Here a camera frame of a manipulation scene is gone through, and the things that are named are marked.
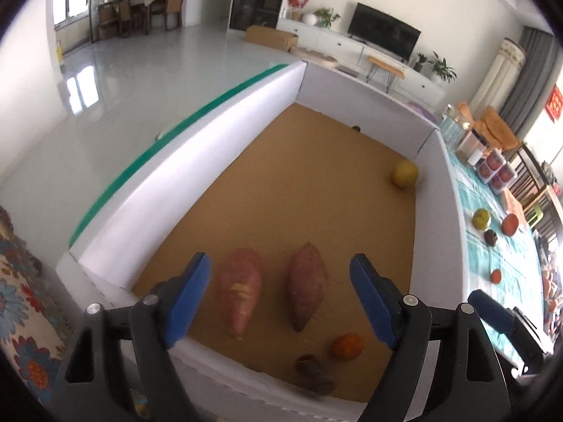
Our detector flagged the wooden dining table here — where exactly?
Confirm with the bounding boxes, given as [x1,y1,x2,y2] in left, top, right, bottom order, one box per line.
[97,0,170,38]

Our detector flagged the wooden bench with metal legs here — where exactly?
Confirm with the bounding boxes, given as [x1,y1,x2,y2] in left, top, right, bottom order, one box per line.
[365,56,405,93]

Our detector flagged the brown cardboard box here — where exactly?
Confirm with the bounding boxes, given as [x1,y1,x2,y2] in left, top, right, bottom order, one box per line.
[245,25,300,52]

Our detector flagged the reddish sweet potato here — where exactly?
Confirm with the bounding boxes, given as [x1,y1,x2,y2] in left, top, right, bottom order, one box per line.
[287,242,327,333]
[219,248,265,340]

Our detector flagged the green plaid tablecloth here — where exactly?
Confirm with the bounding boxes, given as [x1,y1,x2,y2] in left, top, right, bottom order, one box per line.
[444,141,555,361]

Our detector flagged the leafy green houseplant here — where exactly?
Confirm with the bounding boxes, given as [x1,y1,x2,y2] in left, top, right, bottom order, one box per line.
[313,7,341,31]

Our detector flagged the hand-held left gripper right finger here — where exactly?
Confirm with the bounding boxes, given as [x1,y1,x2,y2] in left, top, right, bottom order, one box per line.
[349,252,512,422]

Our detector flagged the covered standing air conditioner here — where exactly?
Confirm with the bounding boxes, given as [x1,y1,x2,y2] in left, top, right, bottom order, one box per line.
[470,37,527,115]

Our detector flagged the grey curtain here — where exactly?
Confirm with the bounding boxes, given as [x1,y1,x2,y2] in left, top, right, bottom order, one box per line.
[499,26,555,133]

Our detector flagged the clear boxes of red fruit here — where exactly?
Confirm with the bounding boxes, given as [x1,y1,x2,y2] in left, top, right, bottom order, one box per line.
[490,162,517,195]

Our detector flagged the flat-screen television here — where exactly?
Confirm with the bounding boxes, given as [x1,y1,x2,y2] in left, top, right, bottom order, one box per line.
[347,2,422,63]

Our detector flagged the clear glass jar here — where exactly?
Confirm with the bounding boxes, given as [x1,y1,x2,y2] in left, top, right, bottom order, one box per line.
[440,104,471,150]

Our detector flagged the white television cabinet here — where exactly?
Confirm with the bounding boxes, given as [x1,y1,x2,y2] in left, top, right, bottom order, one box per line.
[277,20,447,108]

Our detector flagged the red wall hanging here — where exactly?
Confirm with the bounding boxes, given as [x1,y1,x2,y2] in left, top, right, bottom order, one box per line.
[548,84,563,123]

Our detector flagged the large green potted plant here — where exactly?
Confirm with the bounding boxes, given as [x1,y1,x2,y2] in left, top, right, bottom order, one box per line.
[428,51,457,83]

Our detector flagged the red flower bouquet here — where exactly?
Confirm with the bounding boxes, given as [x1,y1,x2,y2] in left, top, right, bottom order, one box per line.
[287,0,311,20]

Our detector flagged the dark wooden chair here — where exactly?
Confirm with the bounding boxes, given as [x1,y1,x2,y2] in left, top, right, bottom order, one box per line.
[506,143,550,212]

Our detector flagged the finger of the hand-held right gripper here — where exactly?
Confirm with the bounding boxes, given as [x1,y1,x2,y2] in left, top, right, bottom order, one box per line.
[467,290,516,335]

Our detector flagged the white cardboard box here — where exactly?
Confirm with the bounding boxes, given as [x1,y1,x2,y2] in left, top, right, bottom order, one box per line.
[55,59,469,422]

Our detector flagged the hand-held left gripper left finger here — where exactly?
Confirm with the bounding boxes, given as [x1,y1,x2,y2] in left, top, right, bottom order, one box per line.
[52,252,213,422]

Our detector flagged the orange lounge chair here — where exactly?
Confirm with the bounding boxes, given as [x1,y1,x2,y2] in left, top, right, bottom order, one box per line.
[457,102,520,152]

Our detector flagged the black-lidded glass jar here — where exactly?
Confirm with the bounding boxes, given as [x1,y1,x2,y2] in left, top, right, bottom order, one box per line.
[456,128,490,168]

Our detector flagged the floral sofa cover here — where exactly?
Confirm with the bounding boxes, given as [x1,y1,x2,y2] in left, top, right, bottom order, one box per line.
[0,204,80,411]

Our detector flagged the large yellow citrus fruit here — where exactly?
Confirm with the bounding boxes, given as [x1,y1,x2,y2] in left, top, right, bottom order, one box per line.
[392,160,419,190]

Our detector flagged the wooden dining chair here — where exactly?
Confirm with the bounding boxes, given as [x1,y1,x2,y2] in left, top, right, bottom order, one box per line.
[115,0,135,38]
[164,0,184,31]

